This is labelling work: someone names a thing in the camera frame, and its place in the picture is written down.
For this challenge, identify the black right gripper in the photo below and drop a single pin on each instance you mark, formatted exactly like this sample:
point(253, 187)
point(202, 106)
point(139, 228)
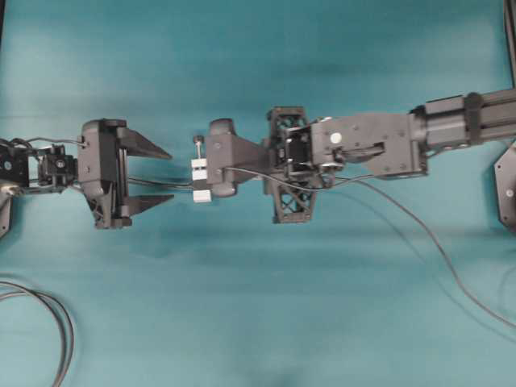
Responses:
point(293, 183)

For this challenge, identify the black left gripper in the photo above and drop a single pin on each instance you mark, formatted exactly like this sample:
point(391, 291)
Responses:
point(98, 171)

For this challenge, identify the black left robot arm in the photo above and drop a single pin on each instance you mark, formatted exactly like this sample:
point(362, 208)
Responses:
point(51, 169)

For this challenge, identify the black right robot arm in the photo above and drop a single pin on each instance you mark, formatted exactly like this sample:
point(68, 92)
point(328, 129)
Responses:
point(394, 146)

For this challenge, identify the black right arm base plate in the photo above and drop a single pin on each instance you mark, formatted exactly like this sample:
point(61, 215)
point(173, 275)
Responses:
point(504, 172)

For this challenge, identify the black frame rail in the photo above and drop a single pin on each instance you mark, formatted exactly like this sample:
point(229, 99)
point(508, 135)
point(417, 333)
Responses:
point(509, 25)

